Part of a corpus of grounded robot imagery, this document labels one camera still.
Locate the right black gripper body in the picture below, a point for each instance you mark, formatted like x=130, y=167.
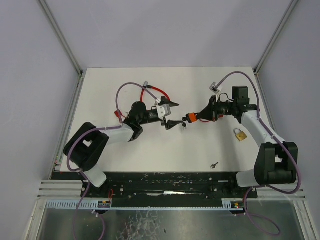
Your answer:
x=213, y=109

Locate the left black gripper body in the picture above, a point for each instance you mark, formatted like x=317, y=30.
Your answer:
x=163, y=118

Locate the orange black padlock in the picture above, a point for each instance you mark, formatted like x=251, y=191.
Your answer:
x=190, y=118

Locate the thick red cable lock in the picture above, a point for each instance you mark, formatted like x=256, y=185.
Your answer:
x=152, y=89

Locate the brass padlock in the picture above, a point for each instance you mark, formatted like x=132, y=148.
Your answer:
x=239, y=134

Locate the small red padlock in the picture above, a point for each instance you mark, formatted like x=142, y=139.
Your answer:
x=119, y=113

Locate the red padlock with thin cable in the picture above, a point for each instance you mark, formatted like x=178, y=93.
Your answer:
x=207, y=121

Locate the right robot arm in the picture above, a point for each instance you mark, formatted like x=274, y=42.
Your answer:
x=276, y=159

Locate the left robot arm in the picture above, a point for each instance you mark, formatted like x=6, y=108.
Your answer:
x=85, y=148

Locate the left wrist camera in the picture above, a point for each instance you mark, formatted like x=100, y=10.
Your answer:
x=163, y=110

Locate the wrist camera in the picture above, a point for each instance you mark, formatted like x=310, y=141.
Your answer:
x=216, y=89
x=163, y=110

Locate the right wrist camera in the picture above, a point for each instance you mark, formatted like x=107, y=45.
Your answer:
x=216, y=89

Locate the right aluminium frame post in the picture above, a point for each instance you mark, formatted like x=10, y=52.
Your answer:
x=276, y=34

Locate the aluminium frame post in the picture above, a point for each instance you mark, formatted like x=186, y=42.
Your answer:
x=59, y=35
x=276, y=34

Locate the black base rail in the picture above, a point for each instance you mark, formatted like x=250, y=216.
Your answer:
x=167, y=189

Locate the white cable duct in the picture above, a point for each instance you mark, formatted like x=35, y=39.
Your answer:
x=85, y=204

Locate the left aluminium frame post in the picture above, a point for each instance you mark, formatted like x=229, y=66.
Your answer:
x=59, y=35

